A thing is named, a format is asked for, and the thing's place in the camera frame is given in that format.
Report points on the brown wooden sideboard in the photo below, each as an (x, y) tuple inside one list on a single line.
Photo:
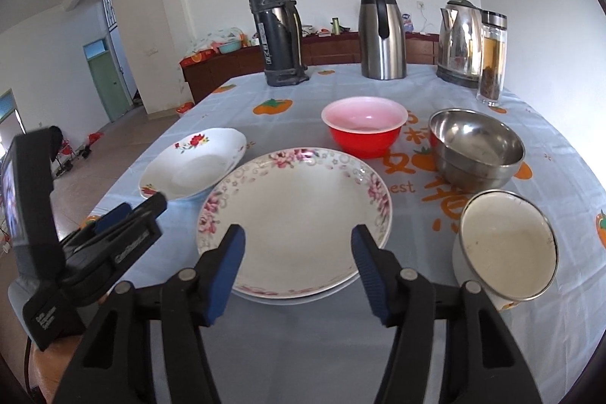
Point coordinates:
[(222, 68)]

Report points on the white plate with red flower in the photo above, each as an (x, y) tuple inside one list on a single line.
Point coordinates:
[(194, 167)]

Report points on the light blue printed tablecloth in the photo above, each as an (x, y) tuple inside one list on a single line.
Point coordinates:
[(293, 120)]

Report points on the orange and red box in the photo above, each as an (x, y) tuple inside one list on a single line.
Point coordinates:
[(194, 58)]

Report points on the blue and white packet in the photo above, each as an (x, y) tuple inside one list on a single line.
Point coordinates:
[(407, 21)]

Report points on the white enamel bowl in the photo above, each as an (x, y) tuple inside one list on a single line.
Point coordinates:
[(506, 243)]

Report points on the floral mesh food cover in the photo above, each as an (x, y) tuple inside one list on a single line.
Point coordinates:
[(213, 38)]

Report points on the red and white bag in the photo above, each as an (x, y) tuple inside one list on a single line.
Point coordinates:
[(184, 108)]

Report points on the large floral rim plate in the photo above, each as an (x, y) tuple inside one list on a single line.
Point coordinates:
[(293, 210)]

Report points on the red plastic bowl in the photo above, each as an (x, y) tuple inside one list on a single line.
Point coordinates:
[(364, 139)]

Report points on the stainless steel carafe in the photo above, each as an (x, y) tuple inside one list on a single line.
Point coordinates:
[(381, 44)]

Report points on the stainless steel electric kettle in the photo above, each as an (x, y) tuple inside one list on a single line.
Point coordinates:
[(457, 44)]

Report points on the green door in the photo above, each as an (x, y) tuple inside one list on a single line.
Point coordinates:
[(106, 82)]

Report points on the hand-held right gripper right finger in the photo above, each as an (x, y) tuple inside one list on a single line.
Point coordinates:
[(371, 276)]

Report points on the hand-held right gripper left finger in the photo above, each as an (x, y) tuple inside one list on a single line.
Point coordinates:
[(228, 271)]

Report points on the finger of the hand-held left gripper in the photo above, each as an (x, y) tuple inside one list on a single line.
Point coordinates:
[(113, 218), (150, 206)]

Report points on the black thermos flask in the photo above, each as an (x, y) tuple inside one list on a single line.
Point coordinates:
[(279, 35)]

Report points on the stainless steel bowl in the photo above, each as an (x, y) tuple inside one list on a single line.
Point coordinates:
[(473, 148)]

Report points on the glass tea bottle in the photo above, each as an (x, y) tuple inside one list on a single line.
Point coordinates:
[(492, 63)]

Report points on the green can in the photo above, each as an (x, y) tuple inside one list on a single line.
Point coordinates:
[(335, 26)]

